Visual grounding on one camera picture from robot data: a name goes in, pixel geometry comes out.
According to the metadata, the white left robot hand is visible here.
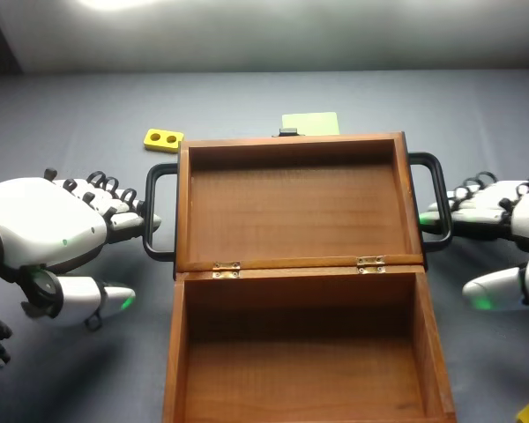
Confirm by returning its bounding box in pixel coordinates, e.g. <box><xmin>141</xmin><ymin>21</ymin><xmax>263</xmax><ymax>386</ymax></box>
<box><xmin>0</xmin><ymin>167</ymin><xmax>162</xmax><ymax>331</ymax></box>

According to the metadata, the wooden box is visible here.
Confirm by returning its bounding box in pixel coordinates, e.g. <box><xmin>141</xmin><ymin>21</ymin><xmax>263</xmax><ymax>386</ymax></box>
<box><xmin>141</xmin><ymin>126</ymin><xmax>458</xmax><ymax>423</ymax></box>

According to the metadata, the grey table cloth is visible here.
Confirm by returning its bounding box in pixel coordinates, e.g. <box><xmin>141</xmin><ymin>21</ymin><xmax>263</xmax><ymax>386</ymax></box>
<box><xmin>0</xmin><ymin>70</ymin><xmax>529</xmax><ymax>423</ymax></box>

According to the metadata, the light green cube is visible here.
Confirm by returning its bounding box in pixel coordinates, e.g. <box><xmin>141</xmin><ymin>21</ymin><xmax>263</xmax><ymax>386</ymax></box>
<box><xmin>280</xmin><ymin>111</ymin><xmax>340</xmax><ymax>137</ymax></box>

